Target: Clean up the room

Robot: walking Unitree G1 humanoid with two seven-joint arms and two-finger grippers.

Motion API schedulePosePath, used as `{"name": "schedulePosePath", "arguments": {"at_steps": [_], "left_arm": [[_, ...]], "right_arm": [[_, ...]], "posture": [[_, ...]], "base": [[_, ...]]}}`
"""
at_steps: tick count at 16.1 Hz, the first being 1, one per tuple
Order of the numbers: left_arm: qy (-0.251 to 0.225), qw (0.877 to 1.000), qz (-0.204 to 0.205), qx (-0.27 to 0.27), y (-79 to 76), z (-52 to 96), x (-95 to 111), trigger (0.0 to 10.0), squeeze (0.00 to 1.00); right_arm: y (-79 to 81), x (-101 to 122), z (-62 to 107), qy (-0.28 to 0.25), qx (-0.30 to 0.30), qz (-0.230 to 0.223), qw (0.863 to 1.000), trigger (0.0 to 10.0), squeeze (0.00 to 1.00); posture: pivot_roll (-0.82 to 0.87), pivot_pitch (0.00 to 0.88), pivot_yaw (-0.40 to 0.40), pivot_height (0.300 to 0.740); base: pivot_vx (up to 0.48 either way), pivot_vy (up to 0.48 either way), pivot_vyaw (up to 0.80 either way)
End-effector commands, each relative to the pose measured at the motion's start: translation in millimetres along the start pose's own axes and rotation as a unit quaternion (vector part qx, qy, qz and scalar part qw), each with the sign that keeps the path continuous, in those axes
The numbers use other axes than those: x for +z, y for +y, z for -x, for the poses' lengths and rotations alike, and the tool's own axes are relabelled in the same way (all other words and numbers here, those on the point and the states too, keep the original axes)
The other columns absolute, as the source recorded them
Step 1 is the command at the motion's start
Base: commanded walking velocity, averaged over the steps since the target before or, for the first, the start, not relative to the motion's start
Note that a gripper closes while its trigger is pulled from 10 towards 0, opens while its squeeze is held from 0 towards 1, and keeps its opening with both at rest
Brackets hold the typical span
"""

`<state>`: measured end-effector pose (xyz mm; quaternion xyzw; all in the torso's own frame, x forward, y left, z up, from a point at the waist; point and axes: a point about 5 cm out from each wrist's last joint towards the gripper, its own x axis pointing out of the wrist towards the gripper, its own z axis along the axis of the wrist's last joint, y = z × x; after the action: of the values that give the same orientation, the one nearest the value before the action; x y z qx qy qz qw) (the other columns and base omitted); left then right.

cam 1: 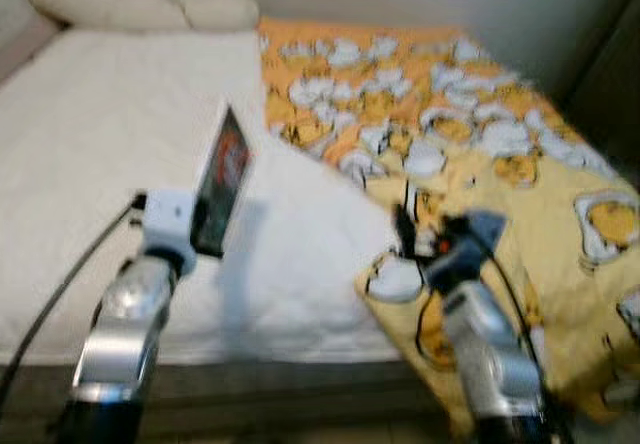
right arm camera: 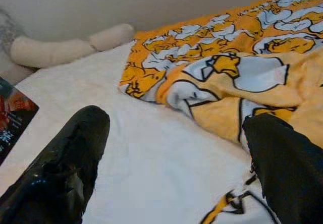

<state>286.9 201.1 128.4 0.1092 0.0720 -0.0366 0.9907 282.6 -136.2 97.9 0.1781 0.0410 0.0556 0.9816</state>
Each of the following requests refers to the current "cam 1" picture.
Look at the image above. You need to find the grey bed base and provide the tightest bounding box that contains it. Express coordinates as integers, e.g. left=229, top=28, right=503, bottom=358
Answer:
left=0, top=359, right=451, bottom=435

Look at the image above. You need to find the yellow orange cartoon blanket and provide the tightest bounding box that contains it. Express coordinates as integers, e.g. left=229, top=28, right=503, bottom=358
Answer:
left=258, top=16, right=640, bottom=440

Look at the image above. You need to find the white quilted mattress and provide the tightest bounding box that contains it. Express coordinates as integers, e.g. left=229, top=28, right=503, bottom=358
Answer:
left=0, top=26, right=406, bottom=365

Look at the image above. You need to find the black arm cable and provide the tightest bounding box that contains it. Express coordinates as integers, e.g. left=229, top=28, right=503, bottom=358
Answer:
left=470, top=244, right=561, bottom=444
left=0, top=192, right=149, bottom=405

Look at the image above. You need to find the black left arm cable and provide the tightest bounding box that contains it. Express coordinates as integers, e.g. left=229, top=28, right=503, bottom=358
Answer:
left=0, top=192, right=149, bottom=405

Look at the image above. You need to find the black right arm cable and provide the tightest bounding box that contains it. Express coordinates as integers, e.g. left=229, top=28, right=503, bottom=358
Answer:
left=470, top=244, right=561, bottom=444

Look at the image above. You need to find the black book with red cover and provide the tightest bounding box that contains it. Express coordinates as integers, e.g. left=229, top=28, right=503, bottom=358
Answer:
left=188, top=102, right=253, bottom=260

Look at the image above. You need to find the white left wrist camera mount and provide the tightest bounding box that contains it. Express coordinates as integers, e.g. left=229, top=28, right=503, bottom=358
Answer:
left=140, top=189, right=198, bottom=265

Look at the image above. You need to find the dark grey wardrobe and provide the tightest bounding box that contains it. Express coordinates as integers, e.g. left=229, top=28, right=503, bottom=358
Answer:
left=560, top=0, right=640, bottom=165

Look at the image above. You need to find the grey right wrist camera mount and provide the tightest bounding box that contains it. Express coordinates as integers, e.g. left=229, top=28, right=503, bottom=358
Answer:
left=445, top=209, right=509, bottom=275

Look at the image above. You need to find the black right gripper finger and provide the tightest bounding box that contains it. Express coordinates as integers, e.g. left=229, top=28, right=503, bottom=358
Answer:
left=392, top=202, right=419, bottom=255

